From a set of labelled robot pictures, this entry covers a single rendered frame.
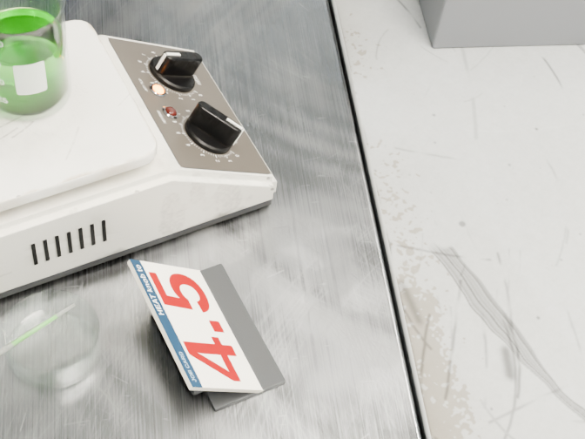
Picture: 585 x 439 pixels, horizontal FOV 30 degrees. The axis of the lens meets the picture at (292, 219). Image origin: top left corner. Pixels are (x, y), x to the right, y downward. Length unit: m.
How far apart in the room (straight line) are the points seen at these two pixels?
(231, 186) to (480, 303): 0.17
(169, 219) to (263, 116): 0.13
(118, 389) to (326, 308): 0.13
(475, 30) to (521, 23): 0.03
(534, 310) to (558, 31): 0.24
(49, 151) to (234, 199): 0.12
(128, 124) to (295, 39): 0.22
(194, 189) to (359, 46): 0.22
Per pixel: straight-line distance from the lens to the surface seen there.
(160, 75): 0.70
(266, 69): 0.79
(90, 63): 0.67
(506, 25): 0.83
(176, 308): 0.63
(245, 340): 0.65
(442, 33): 0.82
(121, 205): 0.63
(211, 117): 0.67
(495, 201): 0.74
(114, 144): 0.62
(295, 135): 0.75
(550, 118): 0.80
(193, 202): 0.66
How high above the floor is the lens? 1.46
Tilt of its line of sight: 53 degrees down
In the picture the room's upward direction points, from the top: 9 degrees clockwise
